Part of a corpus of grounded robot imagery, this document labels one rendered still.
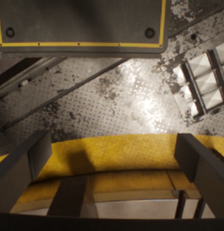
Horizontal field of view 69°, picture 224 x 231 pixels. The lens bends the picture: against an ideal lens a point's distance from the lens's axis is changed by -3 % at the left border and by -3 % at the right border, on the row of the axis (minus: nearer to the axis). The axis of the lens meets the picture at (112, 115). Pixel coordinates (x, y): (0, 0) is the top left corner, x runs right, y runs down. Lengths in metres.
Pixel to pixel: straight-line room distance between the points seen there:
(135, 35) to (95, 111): 0.55
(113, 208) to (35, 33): 0.93
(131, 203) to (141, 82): 0.69
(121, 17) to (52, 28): 0.27
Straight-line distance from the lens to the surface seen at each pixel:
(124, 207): 1.04
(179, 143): 0.17
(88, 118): 1.09
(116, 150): 1.17
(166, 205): 1.07
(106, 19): 0.72
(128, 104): 1.05
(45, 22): 0.76
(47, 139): 0.16
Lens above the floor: 1.02
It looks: 73 degrees down
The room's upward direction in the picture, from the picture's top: 178 degrees counter-clockwise
